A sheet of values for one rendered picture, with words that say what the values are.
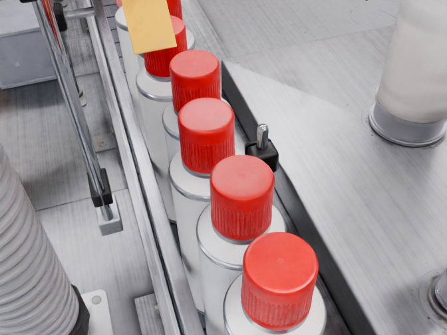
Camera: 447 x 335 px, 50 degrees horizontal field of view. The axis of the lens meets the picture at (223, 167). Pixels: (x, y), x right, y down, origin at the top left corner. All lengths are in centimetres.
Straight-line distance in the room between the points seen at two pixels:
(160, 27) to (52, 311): 22
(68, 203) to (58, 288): 42
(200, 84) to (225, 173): 8
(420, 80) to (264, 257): 35
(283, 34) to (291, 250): 65
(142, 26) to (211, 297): 18
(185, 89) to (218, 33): 53
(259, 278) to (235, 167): 6
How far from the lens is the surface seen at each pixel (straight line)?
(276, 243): 22
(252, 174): 24
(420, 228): 51
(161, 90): 36
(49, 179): 62
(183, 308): 34
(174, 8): 40
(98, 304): 50
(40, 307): 17
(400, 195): 53
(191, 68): 31
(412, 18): 51
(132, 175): 53
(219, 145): 27
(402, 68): 53
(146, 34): 34
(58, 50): 34
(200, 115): 28
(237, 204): 23
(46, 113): 72
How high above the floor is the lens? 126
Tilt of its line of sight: 47 degrees down
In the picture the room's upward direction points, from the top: 1 degrees counter-clockwise
